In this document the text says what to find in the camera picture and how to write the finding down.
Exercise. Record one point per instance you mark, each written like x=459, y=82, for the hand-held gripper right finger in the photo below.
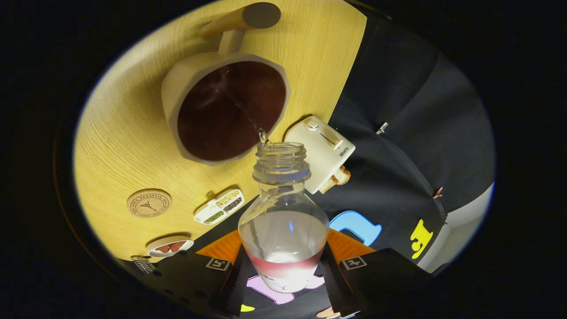
x=336, y=288

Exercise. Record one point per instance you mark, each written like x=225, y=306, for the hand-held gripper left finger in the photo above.
x=230, y=288

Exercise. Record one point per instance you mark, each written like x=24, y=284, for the clear juice bottle pink label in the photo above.
x=283, y=248

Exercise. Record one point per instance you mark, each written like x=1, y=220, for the round wooden coaster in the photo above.
x=149, y=203

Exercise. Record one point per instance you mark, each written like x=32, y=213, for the reddish brown meat patty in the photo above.
x=178, y=246
x=163, y=249

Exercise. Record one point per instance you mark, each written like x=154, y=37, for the white divided grain dish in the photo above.
x=219, y=207

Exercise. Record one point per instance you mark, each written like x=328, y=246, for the white round plate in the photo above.
x=153, y=252

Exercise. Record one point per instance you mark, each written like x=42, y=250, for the toast slice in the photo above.
x=328, y=185
x=342, y=176

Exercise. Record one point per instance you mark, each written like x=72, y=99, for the cream toaster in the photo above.
x=321, y=150

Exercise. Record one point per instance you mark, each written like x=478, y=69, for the copper cloth clip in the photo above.
x=438, y=192

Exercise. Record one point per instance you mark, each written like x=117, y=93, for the silver cloth clip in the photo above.
x=382, y=128

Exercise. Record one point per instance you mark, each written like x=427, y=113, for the wooden table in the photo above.
x=115, y=146

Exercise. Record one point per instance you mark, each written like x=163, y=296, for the black backdrop cloth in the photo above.
x=398, y=88

